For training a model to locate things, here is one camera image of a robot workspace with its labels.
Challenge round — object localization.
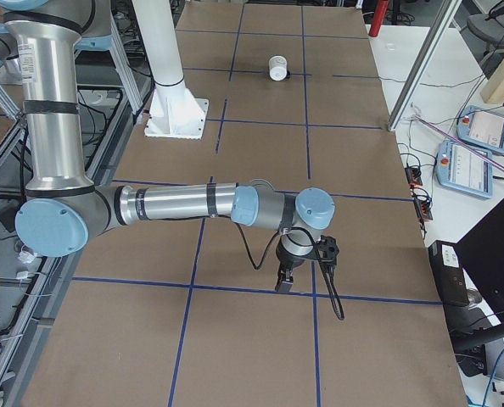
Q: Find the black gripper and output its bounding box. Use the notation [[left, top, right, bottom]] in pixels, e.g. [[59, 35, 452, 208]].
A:
[[275, 237, 316, 293]]

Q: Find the white smiley mug black handle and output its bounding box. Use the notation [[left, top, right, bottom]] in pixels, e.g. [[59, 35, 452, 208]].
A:
[[268, 55, 291, 81]]

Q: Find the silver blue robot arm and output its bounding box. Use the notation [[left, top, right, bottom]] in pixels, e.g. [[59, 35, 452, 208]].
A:
[[0, 1, 111, 87], [2, 1, 339, 294]]

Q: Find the brown paper table cover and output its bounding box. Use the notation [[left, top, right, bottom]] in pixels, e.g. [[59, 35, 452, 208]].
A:
[[21, 2, 467, 406]]

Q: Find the near orange black connector block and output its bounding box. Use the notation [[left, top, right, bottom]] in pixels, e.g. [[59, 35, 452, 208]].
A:
[[413, 195, 433, 222]]

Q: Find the orange black connector block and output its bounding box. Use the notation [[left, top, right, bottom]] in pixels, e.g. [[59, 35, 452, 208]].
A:
[[413, 195, 433, 222], [405, 165, 423, 187]]

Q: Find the black computer box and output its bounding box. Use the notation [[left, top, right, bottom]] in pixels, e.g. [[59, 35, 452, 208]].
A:
[[428, 240, 469, 307]]

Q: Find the far orange black connector block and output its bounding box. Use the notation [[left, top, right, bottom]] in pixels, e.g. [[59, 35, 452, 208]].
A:
[[405, 165, 423, 187]]

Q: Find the black monitor on stand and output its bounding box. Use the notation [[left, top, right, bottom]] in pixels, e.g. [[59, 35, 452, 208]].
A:
[[452, 199, 504, 352]]

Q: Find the near blue teach pendant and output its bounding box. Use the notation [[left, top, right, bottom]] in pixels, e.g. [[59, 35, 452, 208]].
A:
[[435, 140, 493, 199]]

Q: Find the blue teach pendant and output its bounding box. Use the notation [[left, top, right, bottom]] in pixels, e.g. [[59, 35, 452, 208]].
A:
[[435, 140, 493, 199], [456, 105, 504, 154]]

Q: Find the pink purple rod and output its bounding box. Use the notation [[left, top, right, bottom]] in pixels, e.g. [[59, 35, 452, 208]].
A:
[[412, 115, 504, 173]]

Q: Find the far blue teach pendant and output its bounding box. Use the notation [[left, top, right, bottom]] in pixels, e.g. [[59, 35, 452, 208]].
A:
[[456, 105, 504, 154]]

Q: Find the red cylinder bottle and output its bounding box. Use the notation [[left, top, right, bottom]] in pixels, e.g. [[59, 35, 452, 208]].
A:
[[368, 0, 390, 37]]

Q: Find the grey office chair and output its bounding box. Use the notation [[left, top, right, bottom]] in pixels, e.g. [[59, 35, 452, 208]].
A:
[[467, 1, 504, 54]]

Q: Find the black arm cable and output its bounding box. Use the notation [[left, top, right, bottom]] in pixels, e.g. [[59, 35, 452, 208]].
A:
[[233, 220, 346, 321]]

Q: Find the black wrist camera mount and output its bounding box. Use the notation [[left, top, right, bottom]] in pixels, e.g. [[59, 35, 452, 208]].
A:
[[315, 235, 339, 267]]

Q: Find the white pedestal column with base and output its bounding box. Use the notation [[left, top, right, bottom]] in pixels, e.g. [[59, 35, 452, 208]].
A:
[[132, 0, 209, 140]]

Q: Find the aluminium frame post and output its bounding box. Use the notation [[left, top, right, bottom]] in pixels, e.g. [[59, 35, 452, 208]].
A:
[[387, 0, 462, 131]]

